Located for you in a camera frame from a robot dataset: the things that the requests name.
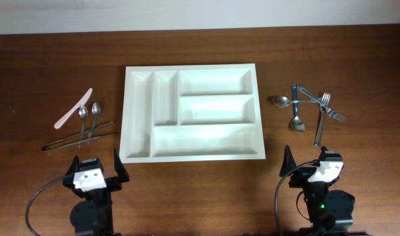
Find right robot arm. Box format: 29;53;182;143
275;146;355;235

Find small steel teaspoon right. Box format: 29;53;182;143
88;102;101;138

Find black cable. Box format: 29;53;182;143
273;160;319;236
24;175;71;236

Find white plastic cutlery tray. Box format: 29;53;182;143
119;64;266;163

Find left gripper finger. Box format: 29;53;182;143
113;148;130;183
66;155;80;176

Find left black cable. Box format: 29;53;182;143
24;175;71;236

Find steel spoon sideways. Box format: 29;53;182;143
271;96;315;108

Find small steel teaspoon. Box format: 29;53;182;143
88;102;101;138
78;106;89;149

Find small steel teaspoon left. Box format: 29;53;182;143
78;106;89;149

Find steel spoon blue-tinted handle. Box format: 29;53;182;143
290;84;306;134

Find steel fork angled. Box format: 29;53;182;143
296;85;347;122

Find right black cable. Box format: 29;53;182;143
273;160;319;236

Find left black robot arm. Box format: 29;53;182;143
63;150;130;235

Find steel serrated tongs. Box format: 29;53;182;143
41;130;114;153

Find steel fork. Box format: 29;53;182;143
314;93;330;148

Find pink plastic knife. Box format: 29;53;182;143
54;88;93;129

